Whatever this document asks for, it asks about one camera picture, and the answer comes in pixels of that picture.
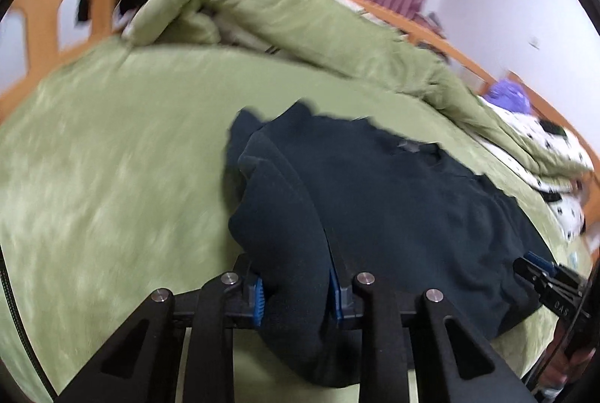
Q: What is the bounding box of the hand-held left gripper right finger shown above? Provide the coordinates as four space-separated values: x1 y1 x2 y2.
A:
327 239 540 403

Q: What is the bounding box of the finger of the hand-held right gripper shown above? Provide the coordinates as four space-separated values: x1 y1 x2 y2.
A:
524 250 584 282
512 259 566 307

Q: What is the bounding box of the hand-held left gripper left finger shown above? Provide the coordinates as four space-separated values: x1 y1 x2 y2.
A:
58 254 268 403

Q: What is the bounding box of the navy sweater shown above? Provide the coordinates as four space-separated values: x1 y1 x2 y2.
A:
226 99 561 389

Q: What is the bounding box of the person's right hand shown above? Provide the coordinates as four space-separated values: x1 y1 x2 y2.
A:
539 319 598 394

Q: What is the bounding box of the white spotted quilt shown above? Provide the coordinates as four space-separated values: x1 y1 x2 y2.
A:
478 100 596 242

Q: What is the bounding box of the purple plush toy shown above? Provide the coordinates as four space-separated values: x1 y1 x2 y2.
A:
483 79 533 114

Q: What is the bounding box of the green bed sheet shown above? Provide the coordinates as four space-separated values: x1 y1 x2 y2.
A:
0 35 594 403

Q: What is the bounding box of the green quilt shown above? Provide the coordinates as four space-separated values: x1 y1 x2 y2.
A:
121 0 596 174

